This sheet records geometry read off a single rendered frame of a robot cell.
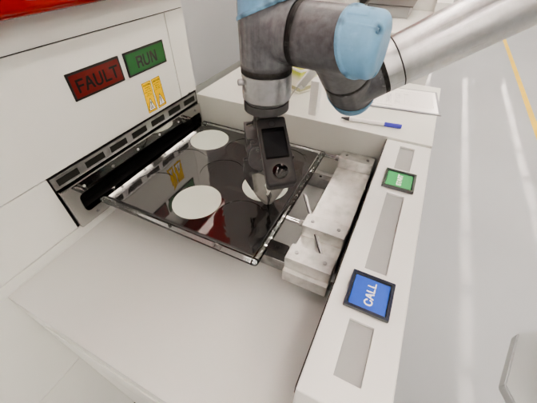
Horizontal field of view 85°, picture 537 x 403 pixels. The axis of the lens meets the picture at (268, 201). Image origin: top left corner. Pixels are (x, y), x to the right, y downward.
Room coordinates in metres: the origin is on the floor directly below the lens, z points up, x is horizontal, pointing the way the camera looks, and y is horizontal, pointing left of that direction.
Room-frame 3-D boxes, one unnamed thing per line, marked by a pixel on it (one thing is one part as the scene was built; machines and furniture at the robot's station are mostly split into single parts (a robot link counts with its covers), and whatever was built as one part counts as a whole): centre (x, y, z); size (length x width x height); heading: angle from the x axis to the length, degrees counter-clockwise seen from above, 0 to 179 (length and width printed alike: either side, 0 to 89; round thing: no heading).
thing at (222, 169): (0.53, 0.11, 0.90); 0.34 x 0.34 x 0.01; 64
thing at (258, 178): (0.44, 0.02, 0.95); 0.06 x 0.03 x 0.09; 9
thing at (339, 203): (0.43, -0.14, 0.87); 0.36 x 0.08 x 0.03; 154
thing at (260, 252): (0.45, -0.06, 0.90); 0.38 x 0.01 x 0.01; 154
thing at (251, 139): (0.45, 0.00, 1.05); 0.09 x 0.08 x 0.12; 9
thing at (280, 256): (0.32, -0.02, 0.90); 0.04 x 0.02 x 0.03; 64
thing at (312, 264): (0.29, -0.07, 0.89); 0.08 x 0.03 x 0.03; 64
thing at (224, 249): (0.37, 0.18, 0.90); 0.37 x 0.01 x 0.01; 64
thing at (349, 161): (0.58, -0.21, 0.89); 0.08 x 0.03 x 0.03; 64
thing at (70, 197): (0.61, 0.30, 0.89); 0.44 x 0.02 x 0.10; 154
